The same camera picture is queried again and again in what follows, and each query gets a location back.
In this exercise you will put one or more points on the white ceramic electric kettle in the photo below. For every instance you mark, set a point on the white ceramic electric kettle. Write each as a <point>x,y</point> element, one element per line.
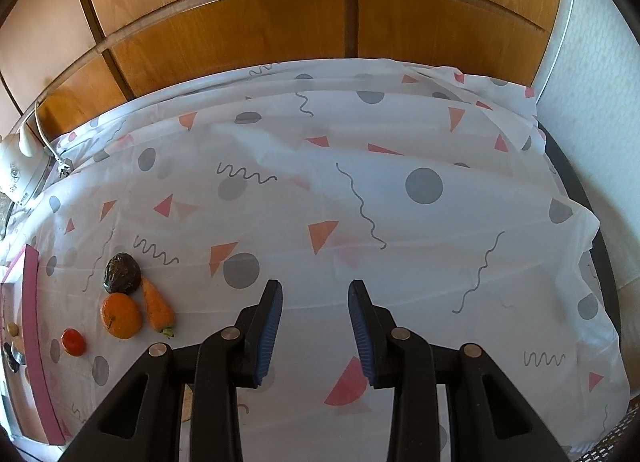
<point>17,176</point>

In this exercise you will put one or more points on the printed white tablecloth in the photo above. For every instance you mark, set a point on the printed white tablecloth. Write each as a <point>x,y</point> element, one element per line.
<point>350,202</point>

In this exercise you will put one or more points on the textured dark brown round cake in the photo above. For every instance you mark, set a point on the textured dark brown round cake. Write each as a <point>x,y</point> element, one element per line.
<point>120,274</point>

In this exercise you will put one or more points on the red tomato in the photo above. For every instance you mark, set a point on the red tomato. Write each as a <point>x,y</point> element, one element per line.
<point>73,342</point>

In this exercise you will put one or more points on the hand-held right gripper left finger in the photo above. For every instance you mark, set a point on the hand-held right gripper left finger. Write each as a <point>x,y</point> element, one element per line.
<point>265,337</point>

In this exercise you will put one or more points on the black chair frame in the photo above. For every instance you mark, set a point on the black chair frame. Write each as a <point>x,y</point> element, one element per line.
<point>575,176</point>

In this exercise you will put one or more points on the pink shallow tray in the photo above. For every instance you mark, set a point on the pink shallow tray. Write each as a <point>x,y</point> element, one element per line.
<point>31,322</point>

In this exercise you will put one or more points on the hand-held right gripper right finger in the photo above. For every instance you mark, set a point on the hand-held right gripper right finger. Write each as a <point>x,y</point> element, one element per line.
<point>361,337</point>

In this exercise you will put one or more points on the small yellow potato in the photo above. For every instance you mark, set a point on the small yellow potato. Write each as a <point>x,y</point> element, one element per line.
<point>11,328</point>

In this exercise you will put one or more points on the wooden panelled wardrobe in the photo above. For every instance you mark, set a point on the wooden panelled wardrobe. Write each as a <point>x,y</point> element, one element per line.
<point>225,31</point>

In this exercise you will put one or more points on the orange carrot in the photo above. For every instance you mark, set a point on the orange carrot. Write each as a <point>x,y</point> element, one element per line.
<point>157,309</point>

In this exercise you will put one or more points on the woven wicker seat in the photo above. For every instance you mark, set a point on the woven wicker seat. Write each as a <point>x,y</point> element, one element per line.
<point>600,444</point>

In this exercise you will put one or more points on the orange with short stem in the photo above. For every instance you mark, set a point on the orange with short stem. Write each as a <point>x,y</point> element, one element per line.
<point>122,317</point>

